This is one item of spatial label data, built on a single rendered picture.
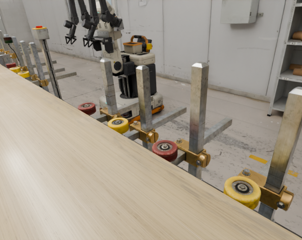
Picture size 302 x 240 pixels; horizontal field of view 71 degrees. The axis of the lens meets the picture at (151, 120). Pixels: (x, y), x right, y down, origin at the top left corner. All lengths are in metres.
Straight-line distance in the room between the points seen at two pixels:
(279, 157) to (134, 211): 0.36
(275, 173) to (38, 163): 0.66
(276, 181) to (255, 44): 2.90
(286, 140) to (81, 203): 0.49
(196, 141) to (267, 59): 2.76
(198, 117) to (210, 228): 0.32
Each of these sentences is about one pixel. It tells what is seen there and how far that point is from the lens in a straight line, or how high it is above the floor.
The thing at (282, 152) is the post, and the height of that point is 0.98.
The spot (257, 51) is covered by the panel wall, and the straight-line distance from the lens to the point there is 3.42.
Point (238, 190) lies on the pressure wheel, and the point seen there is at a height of 0.90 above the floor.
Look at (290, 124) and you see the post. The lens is 0.55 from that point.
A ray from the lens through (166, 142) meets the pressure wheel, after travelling 0.69.
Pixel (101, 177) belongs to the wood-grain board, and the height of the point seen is 0.90.
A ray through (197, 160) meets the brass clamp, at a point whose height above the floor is 0.84.
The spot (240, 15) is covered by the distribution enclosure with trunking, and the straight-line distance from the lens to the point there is 3.23.
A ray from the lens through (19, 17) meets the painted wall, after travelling 11.32.
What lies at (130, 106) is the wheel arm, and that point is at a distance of 1.18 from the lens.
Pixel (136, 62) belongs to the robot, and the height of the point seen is 0.74.
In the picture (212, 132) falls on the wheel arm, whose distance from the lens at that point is 0.88.
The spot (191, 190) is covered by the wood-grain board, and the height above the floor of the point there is 0.90.
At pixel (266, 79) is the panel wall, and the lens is 3.44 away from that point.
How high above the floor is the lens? 1.29
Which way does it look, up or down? 28 degrees down
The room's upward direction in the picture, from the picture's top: 4 degrees counter-clockwise
